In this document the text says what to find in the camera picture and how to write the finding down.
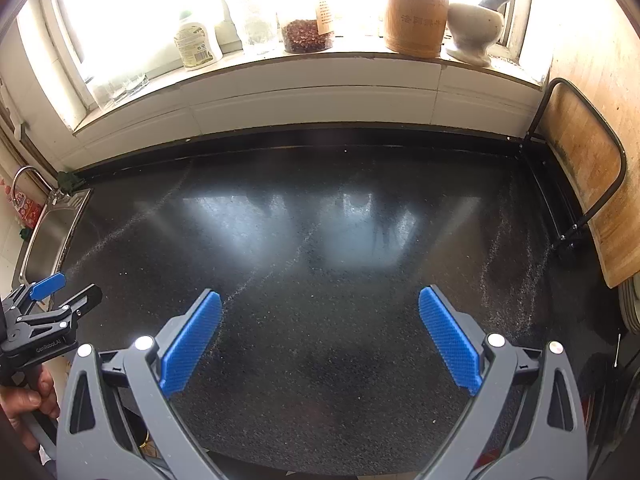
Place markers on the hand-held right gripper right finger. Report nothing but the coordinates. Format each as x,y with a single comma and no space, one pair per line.
450,340

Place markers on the steel faucet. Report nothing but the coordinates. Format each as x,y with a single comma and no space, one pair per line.
30,172

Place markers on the stone mortar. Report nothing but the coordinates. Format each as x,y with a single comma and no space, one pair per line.
472,30

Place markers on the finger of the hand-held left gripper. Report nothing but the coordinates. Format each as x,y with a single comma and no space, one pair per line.
82,302
47,284

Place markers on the red printed packet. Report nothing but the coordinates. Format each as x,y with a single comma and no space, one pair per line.
25,210

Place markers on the green cloth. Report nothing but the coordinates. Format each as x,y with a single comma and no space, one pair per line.
70,180

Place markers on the black metal rack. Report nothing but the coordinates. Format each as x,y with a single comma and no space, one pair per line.
617,160

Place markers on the white detergent bottle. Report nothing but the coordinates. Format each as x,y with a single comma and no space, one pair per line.
197,42

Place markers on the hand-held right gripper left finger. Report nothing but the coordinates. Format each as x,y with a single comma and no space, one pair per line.
192,340

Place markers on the bamboo utensil holder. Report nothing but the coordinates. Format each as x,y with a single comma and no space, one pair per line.
415,15

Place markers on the steel sink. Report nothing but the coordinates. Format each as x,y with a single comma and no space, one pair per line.
55,230

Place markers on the wooden cutting board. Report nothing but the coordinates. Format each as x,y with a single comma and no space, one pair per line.
595,160

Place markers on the jar of red beans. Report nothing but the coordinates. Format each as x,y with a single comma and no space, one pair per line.
306,35

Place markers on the stack of plates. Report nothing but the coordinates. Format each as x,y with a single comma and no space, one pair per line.
631,307

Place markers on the clear drinking glasses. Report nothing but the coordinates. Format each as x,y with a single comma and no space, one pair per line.
120,87

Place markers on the person's left hand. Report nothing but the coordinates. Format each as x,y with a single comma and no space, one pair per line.
37,400

